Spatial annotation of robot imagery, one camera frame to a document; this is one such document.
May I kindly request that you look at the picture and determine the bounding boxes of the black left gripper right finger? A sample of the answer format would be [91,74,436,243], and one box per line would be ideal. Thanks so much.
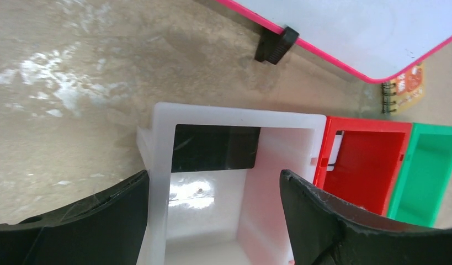
[280,169,452,264]

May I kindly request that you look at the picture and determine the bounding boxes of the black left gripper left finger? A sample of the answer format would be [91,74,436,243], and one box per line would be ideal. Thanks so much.
[0,170,150,264]

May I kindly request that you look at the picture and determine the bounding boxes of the black card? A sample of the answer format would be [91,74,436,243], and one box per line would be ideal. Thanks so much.
[171,124,260,173]

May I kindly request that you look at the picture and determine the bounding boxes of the silver card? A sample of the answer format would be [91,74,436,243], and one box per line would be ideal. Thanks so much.
[327,130,344,172]

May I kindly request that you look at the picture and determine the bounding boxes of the white plastic bin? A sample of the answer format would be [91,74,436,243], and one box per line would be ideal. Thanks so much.
[137,102,327,264]

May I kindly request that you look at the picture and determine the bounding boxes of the red plastic bin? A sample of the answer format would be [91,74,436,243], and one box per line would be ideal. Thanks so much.
[313,116,413,216]

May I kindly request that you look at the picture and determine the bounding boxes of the green plastic bin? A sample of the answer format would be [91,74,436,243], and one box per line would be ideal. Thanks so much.
[386,123,452,227]

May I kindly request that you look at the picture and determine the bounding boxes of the orange spiral notebook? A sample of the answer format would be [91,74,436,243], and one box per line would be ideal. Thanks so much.
[381,62,425,115]

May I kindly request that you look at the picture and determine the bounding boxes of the white board pink frame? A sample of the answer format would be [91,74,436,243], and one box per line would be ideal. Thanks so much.
[224,0,452,83]

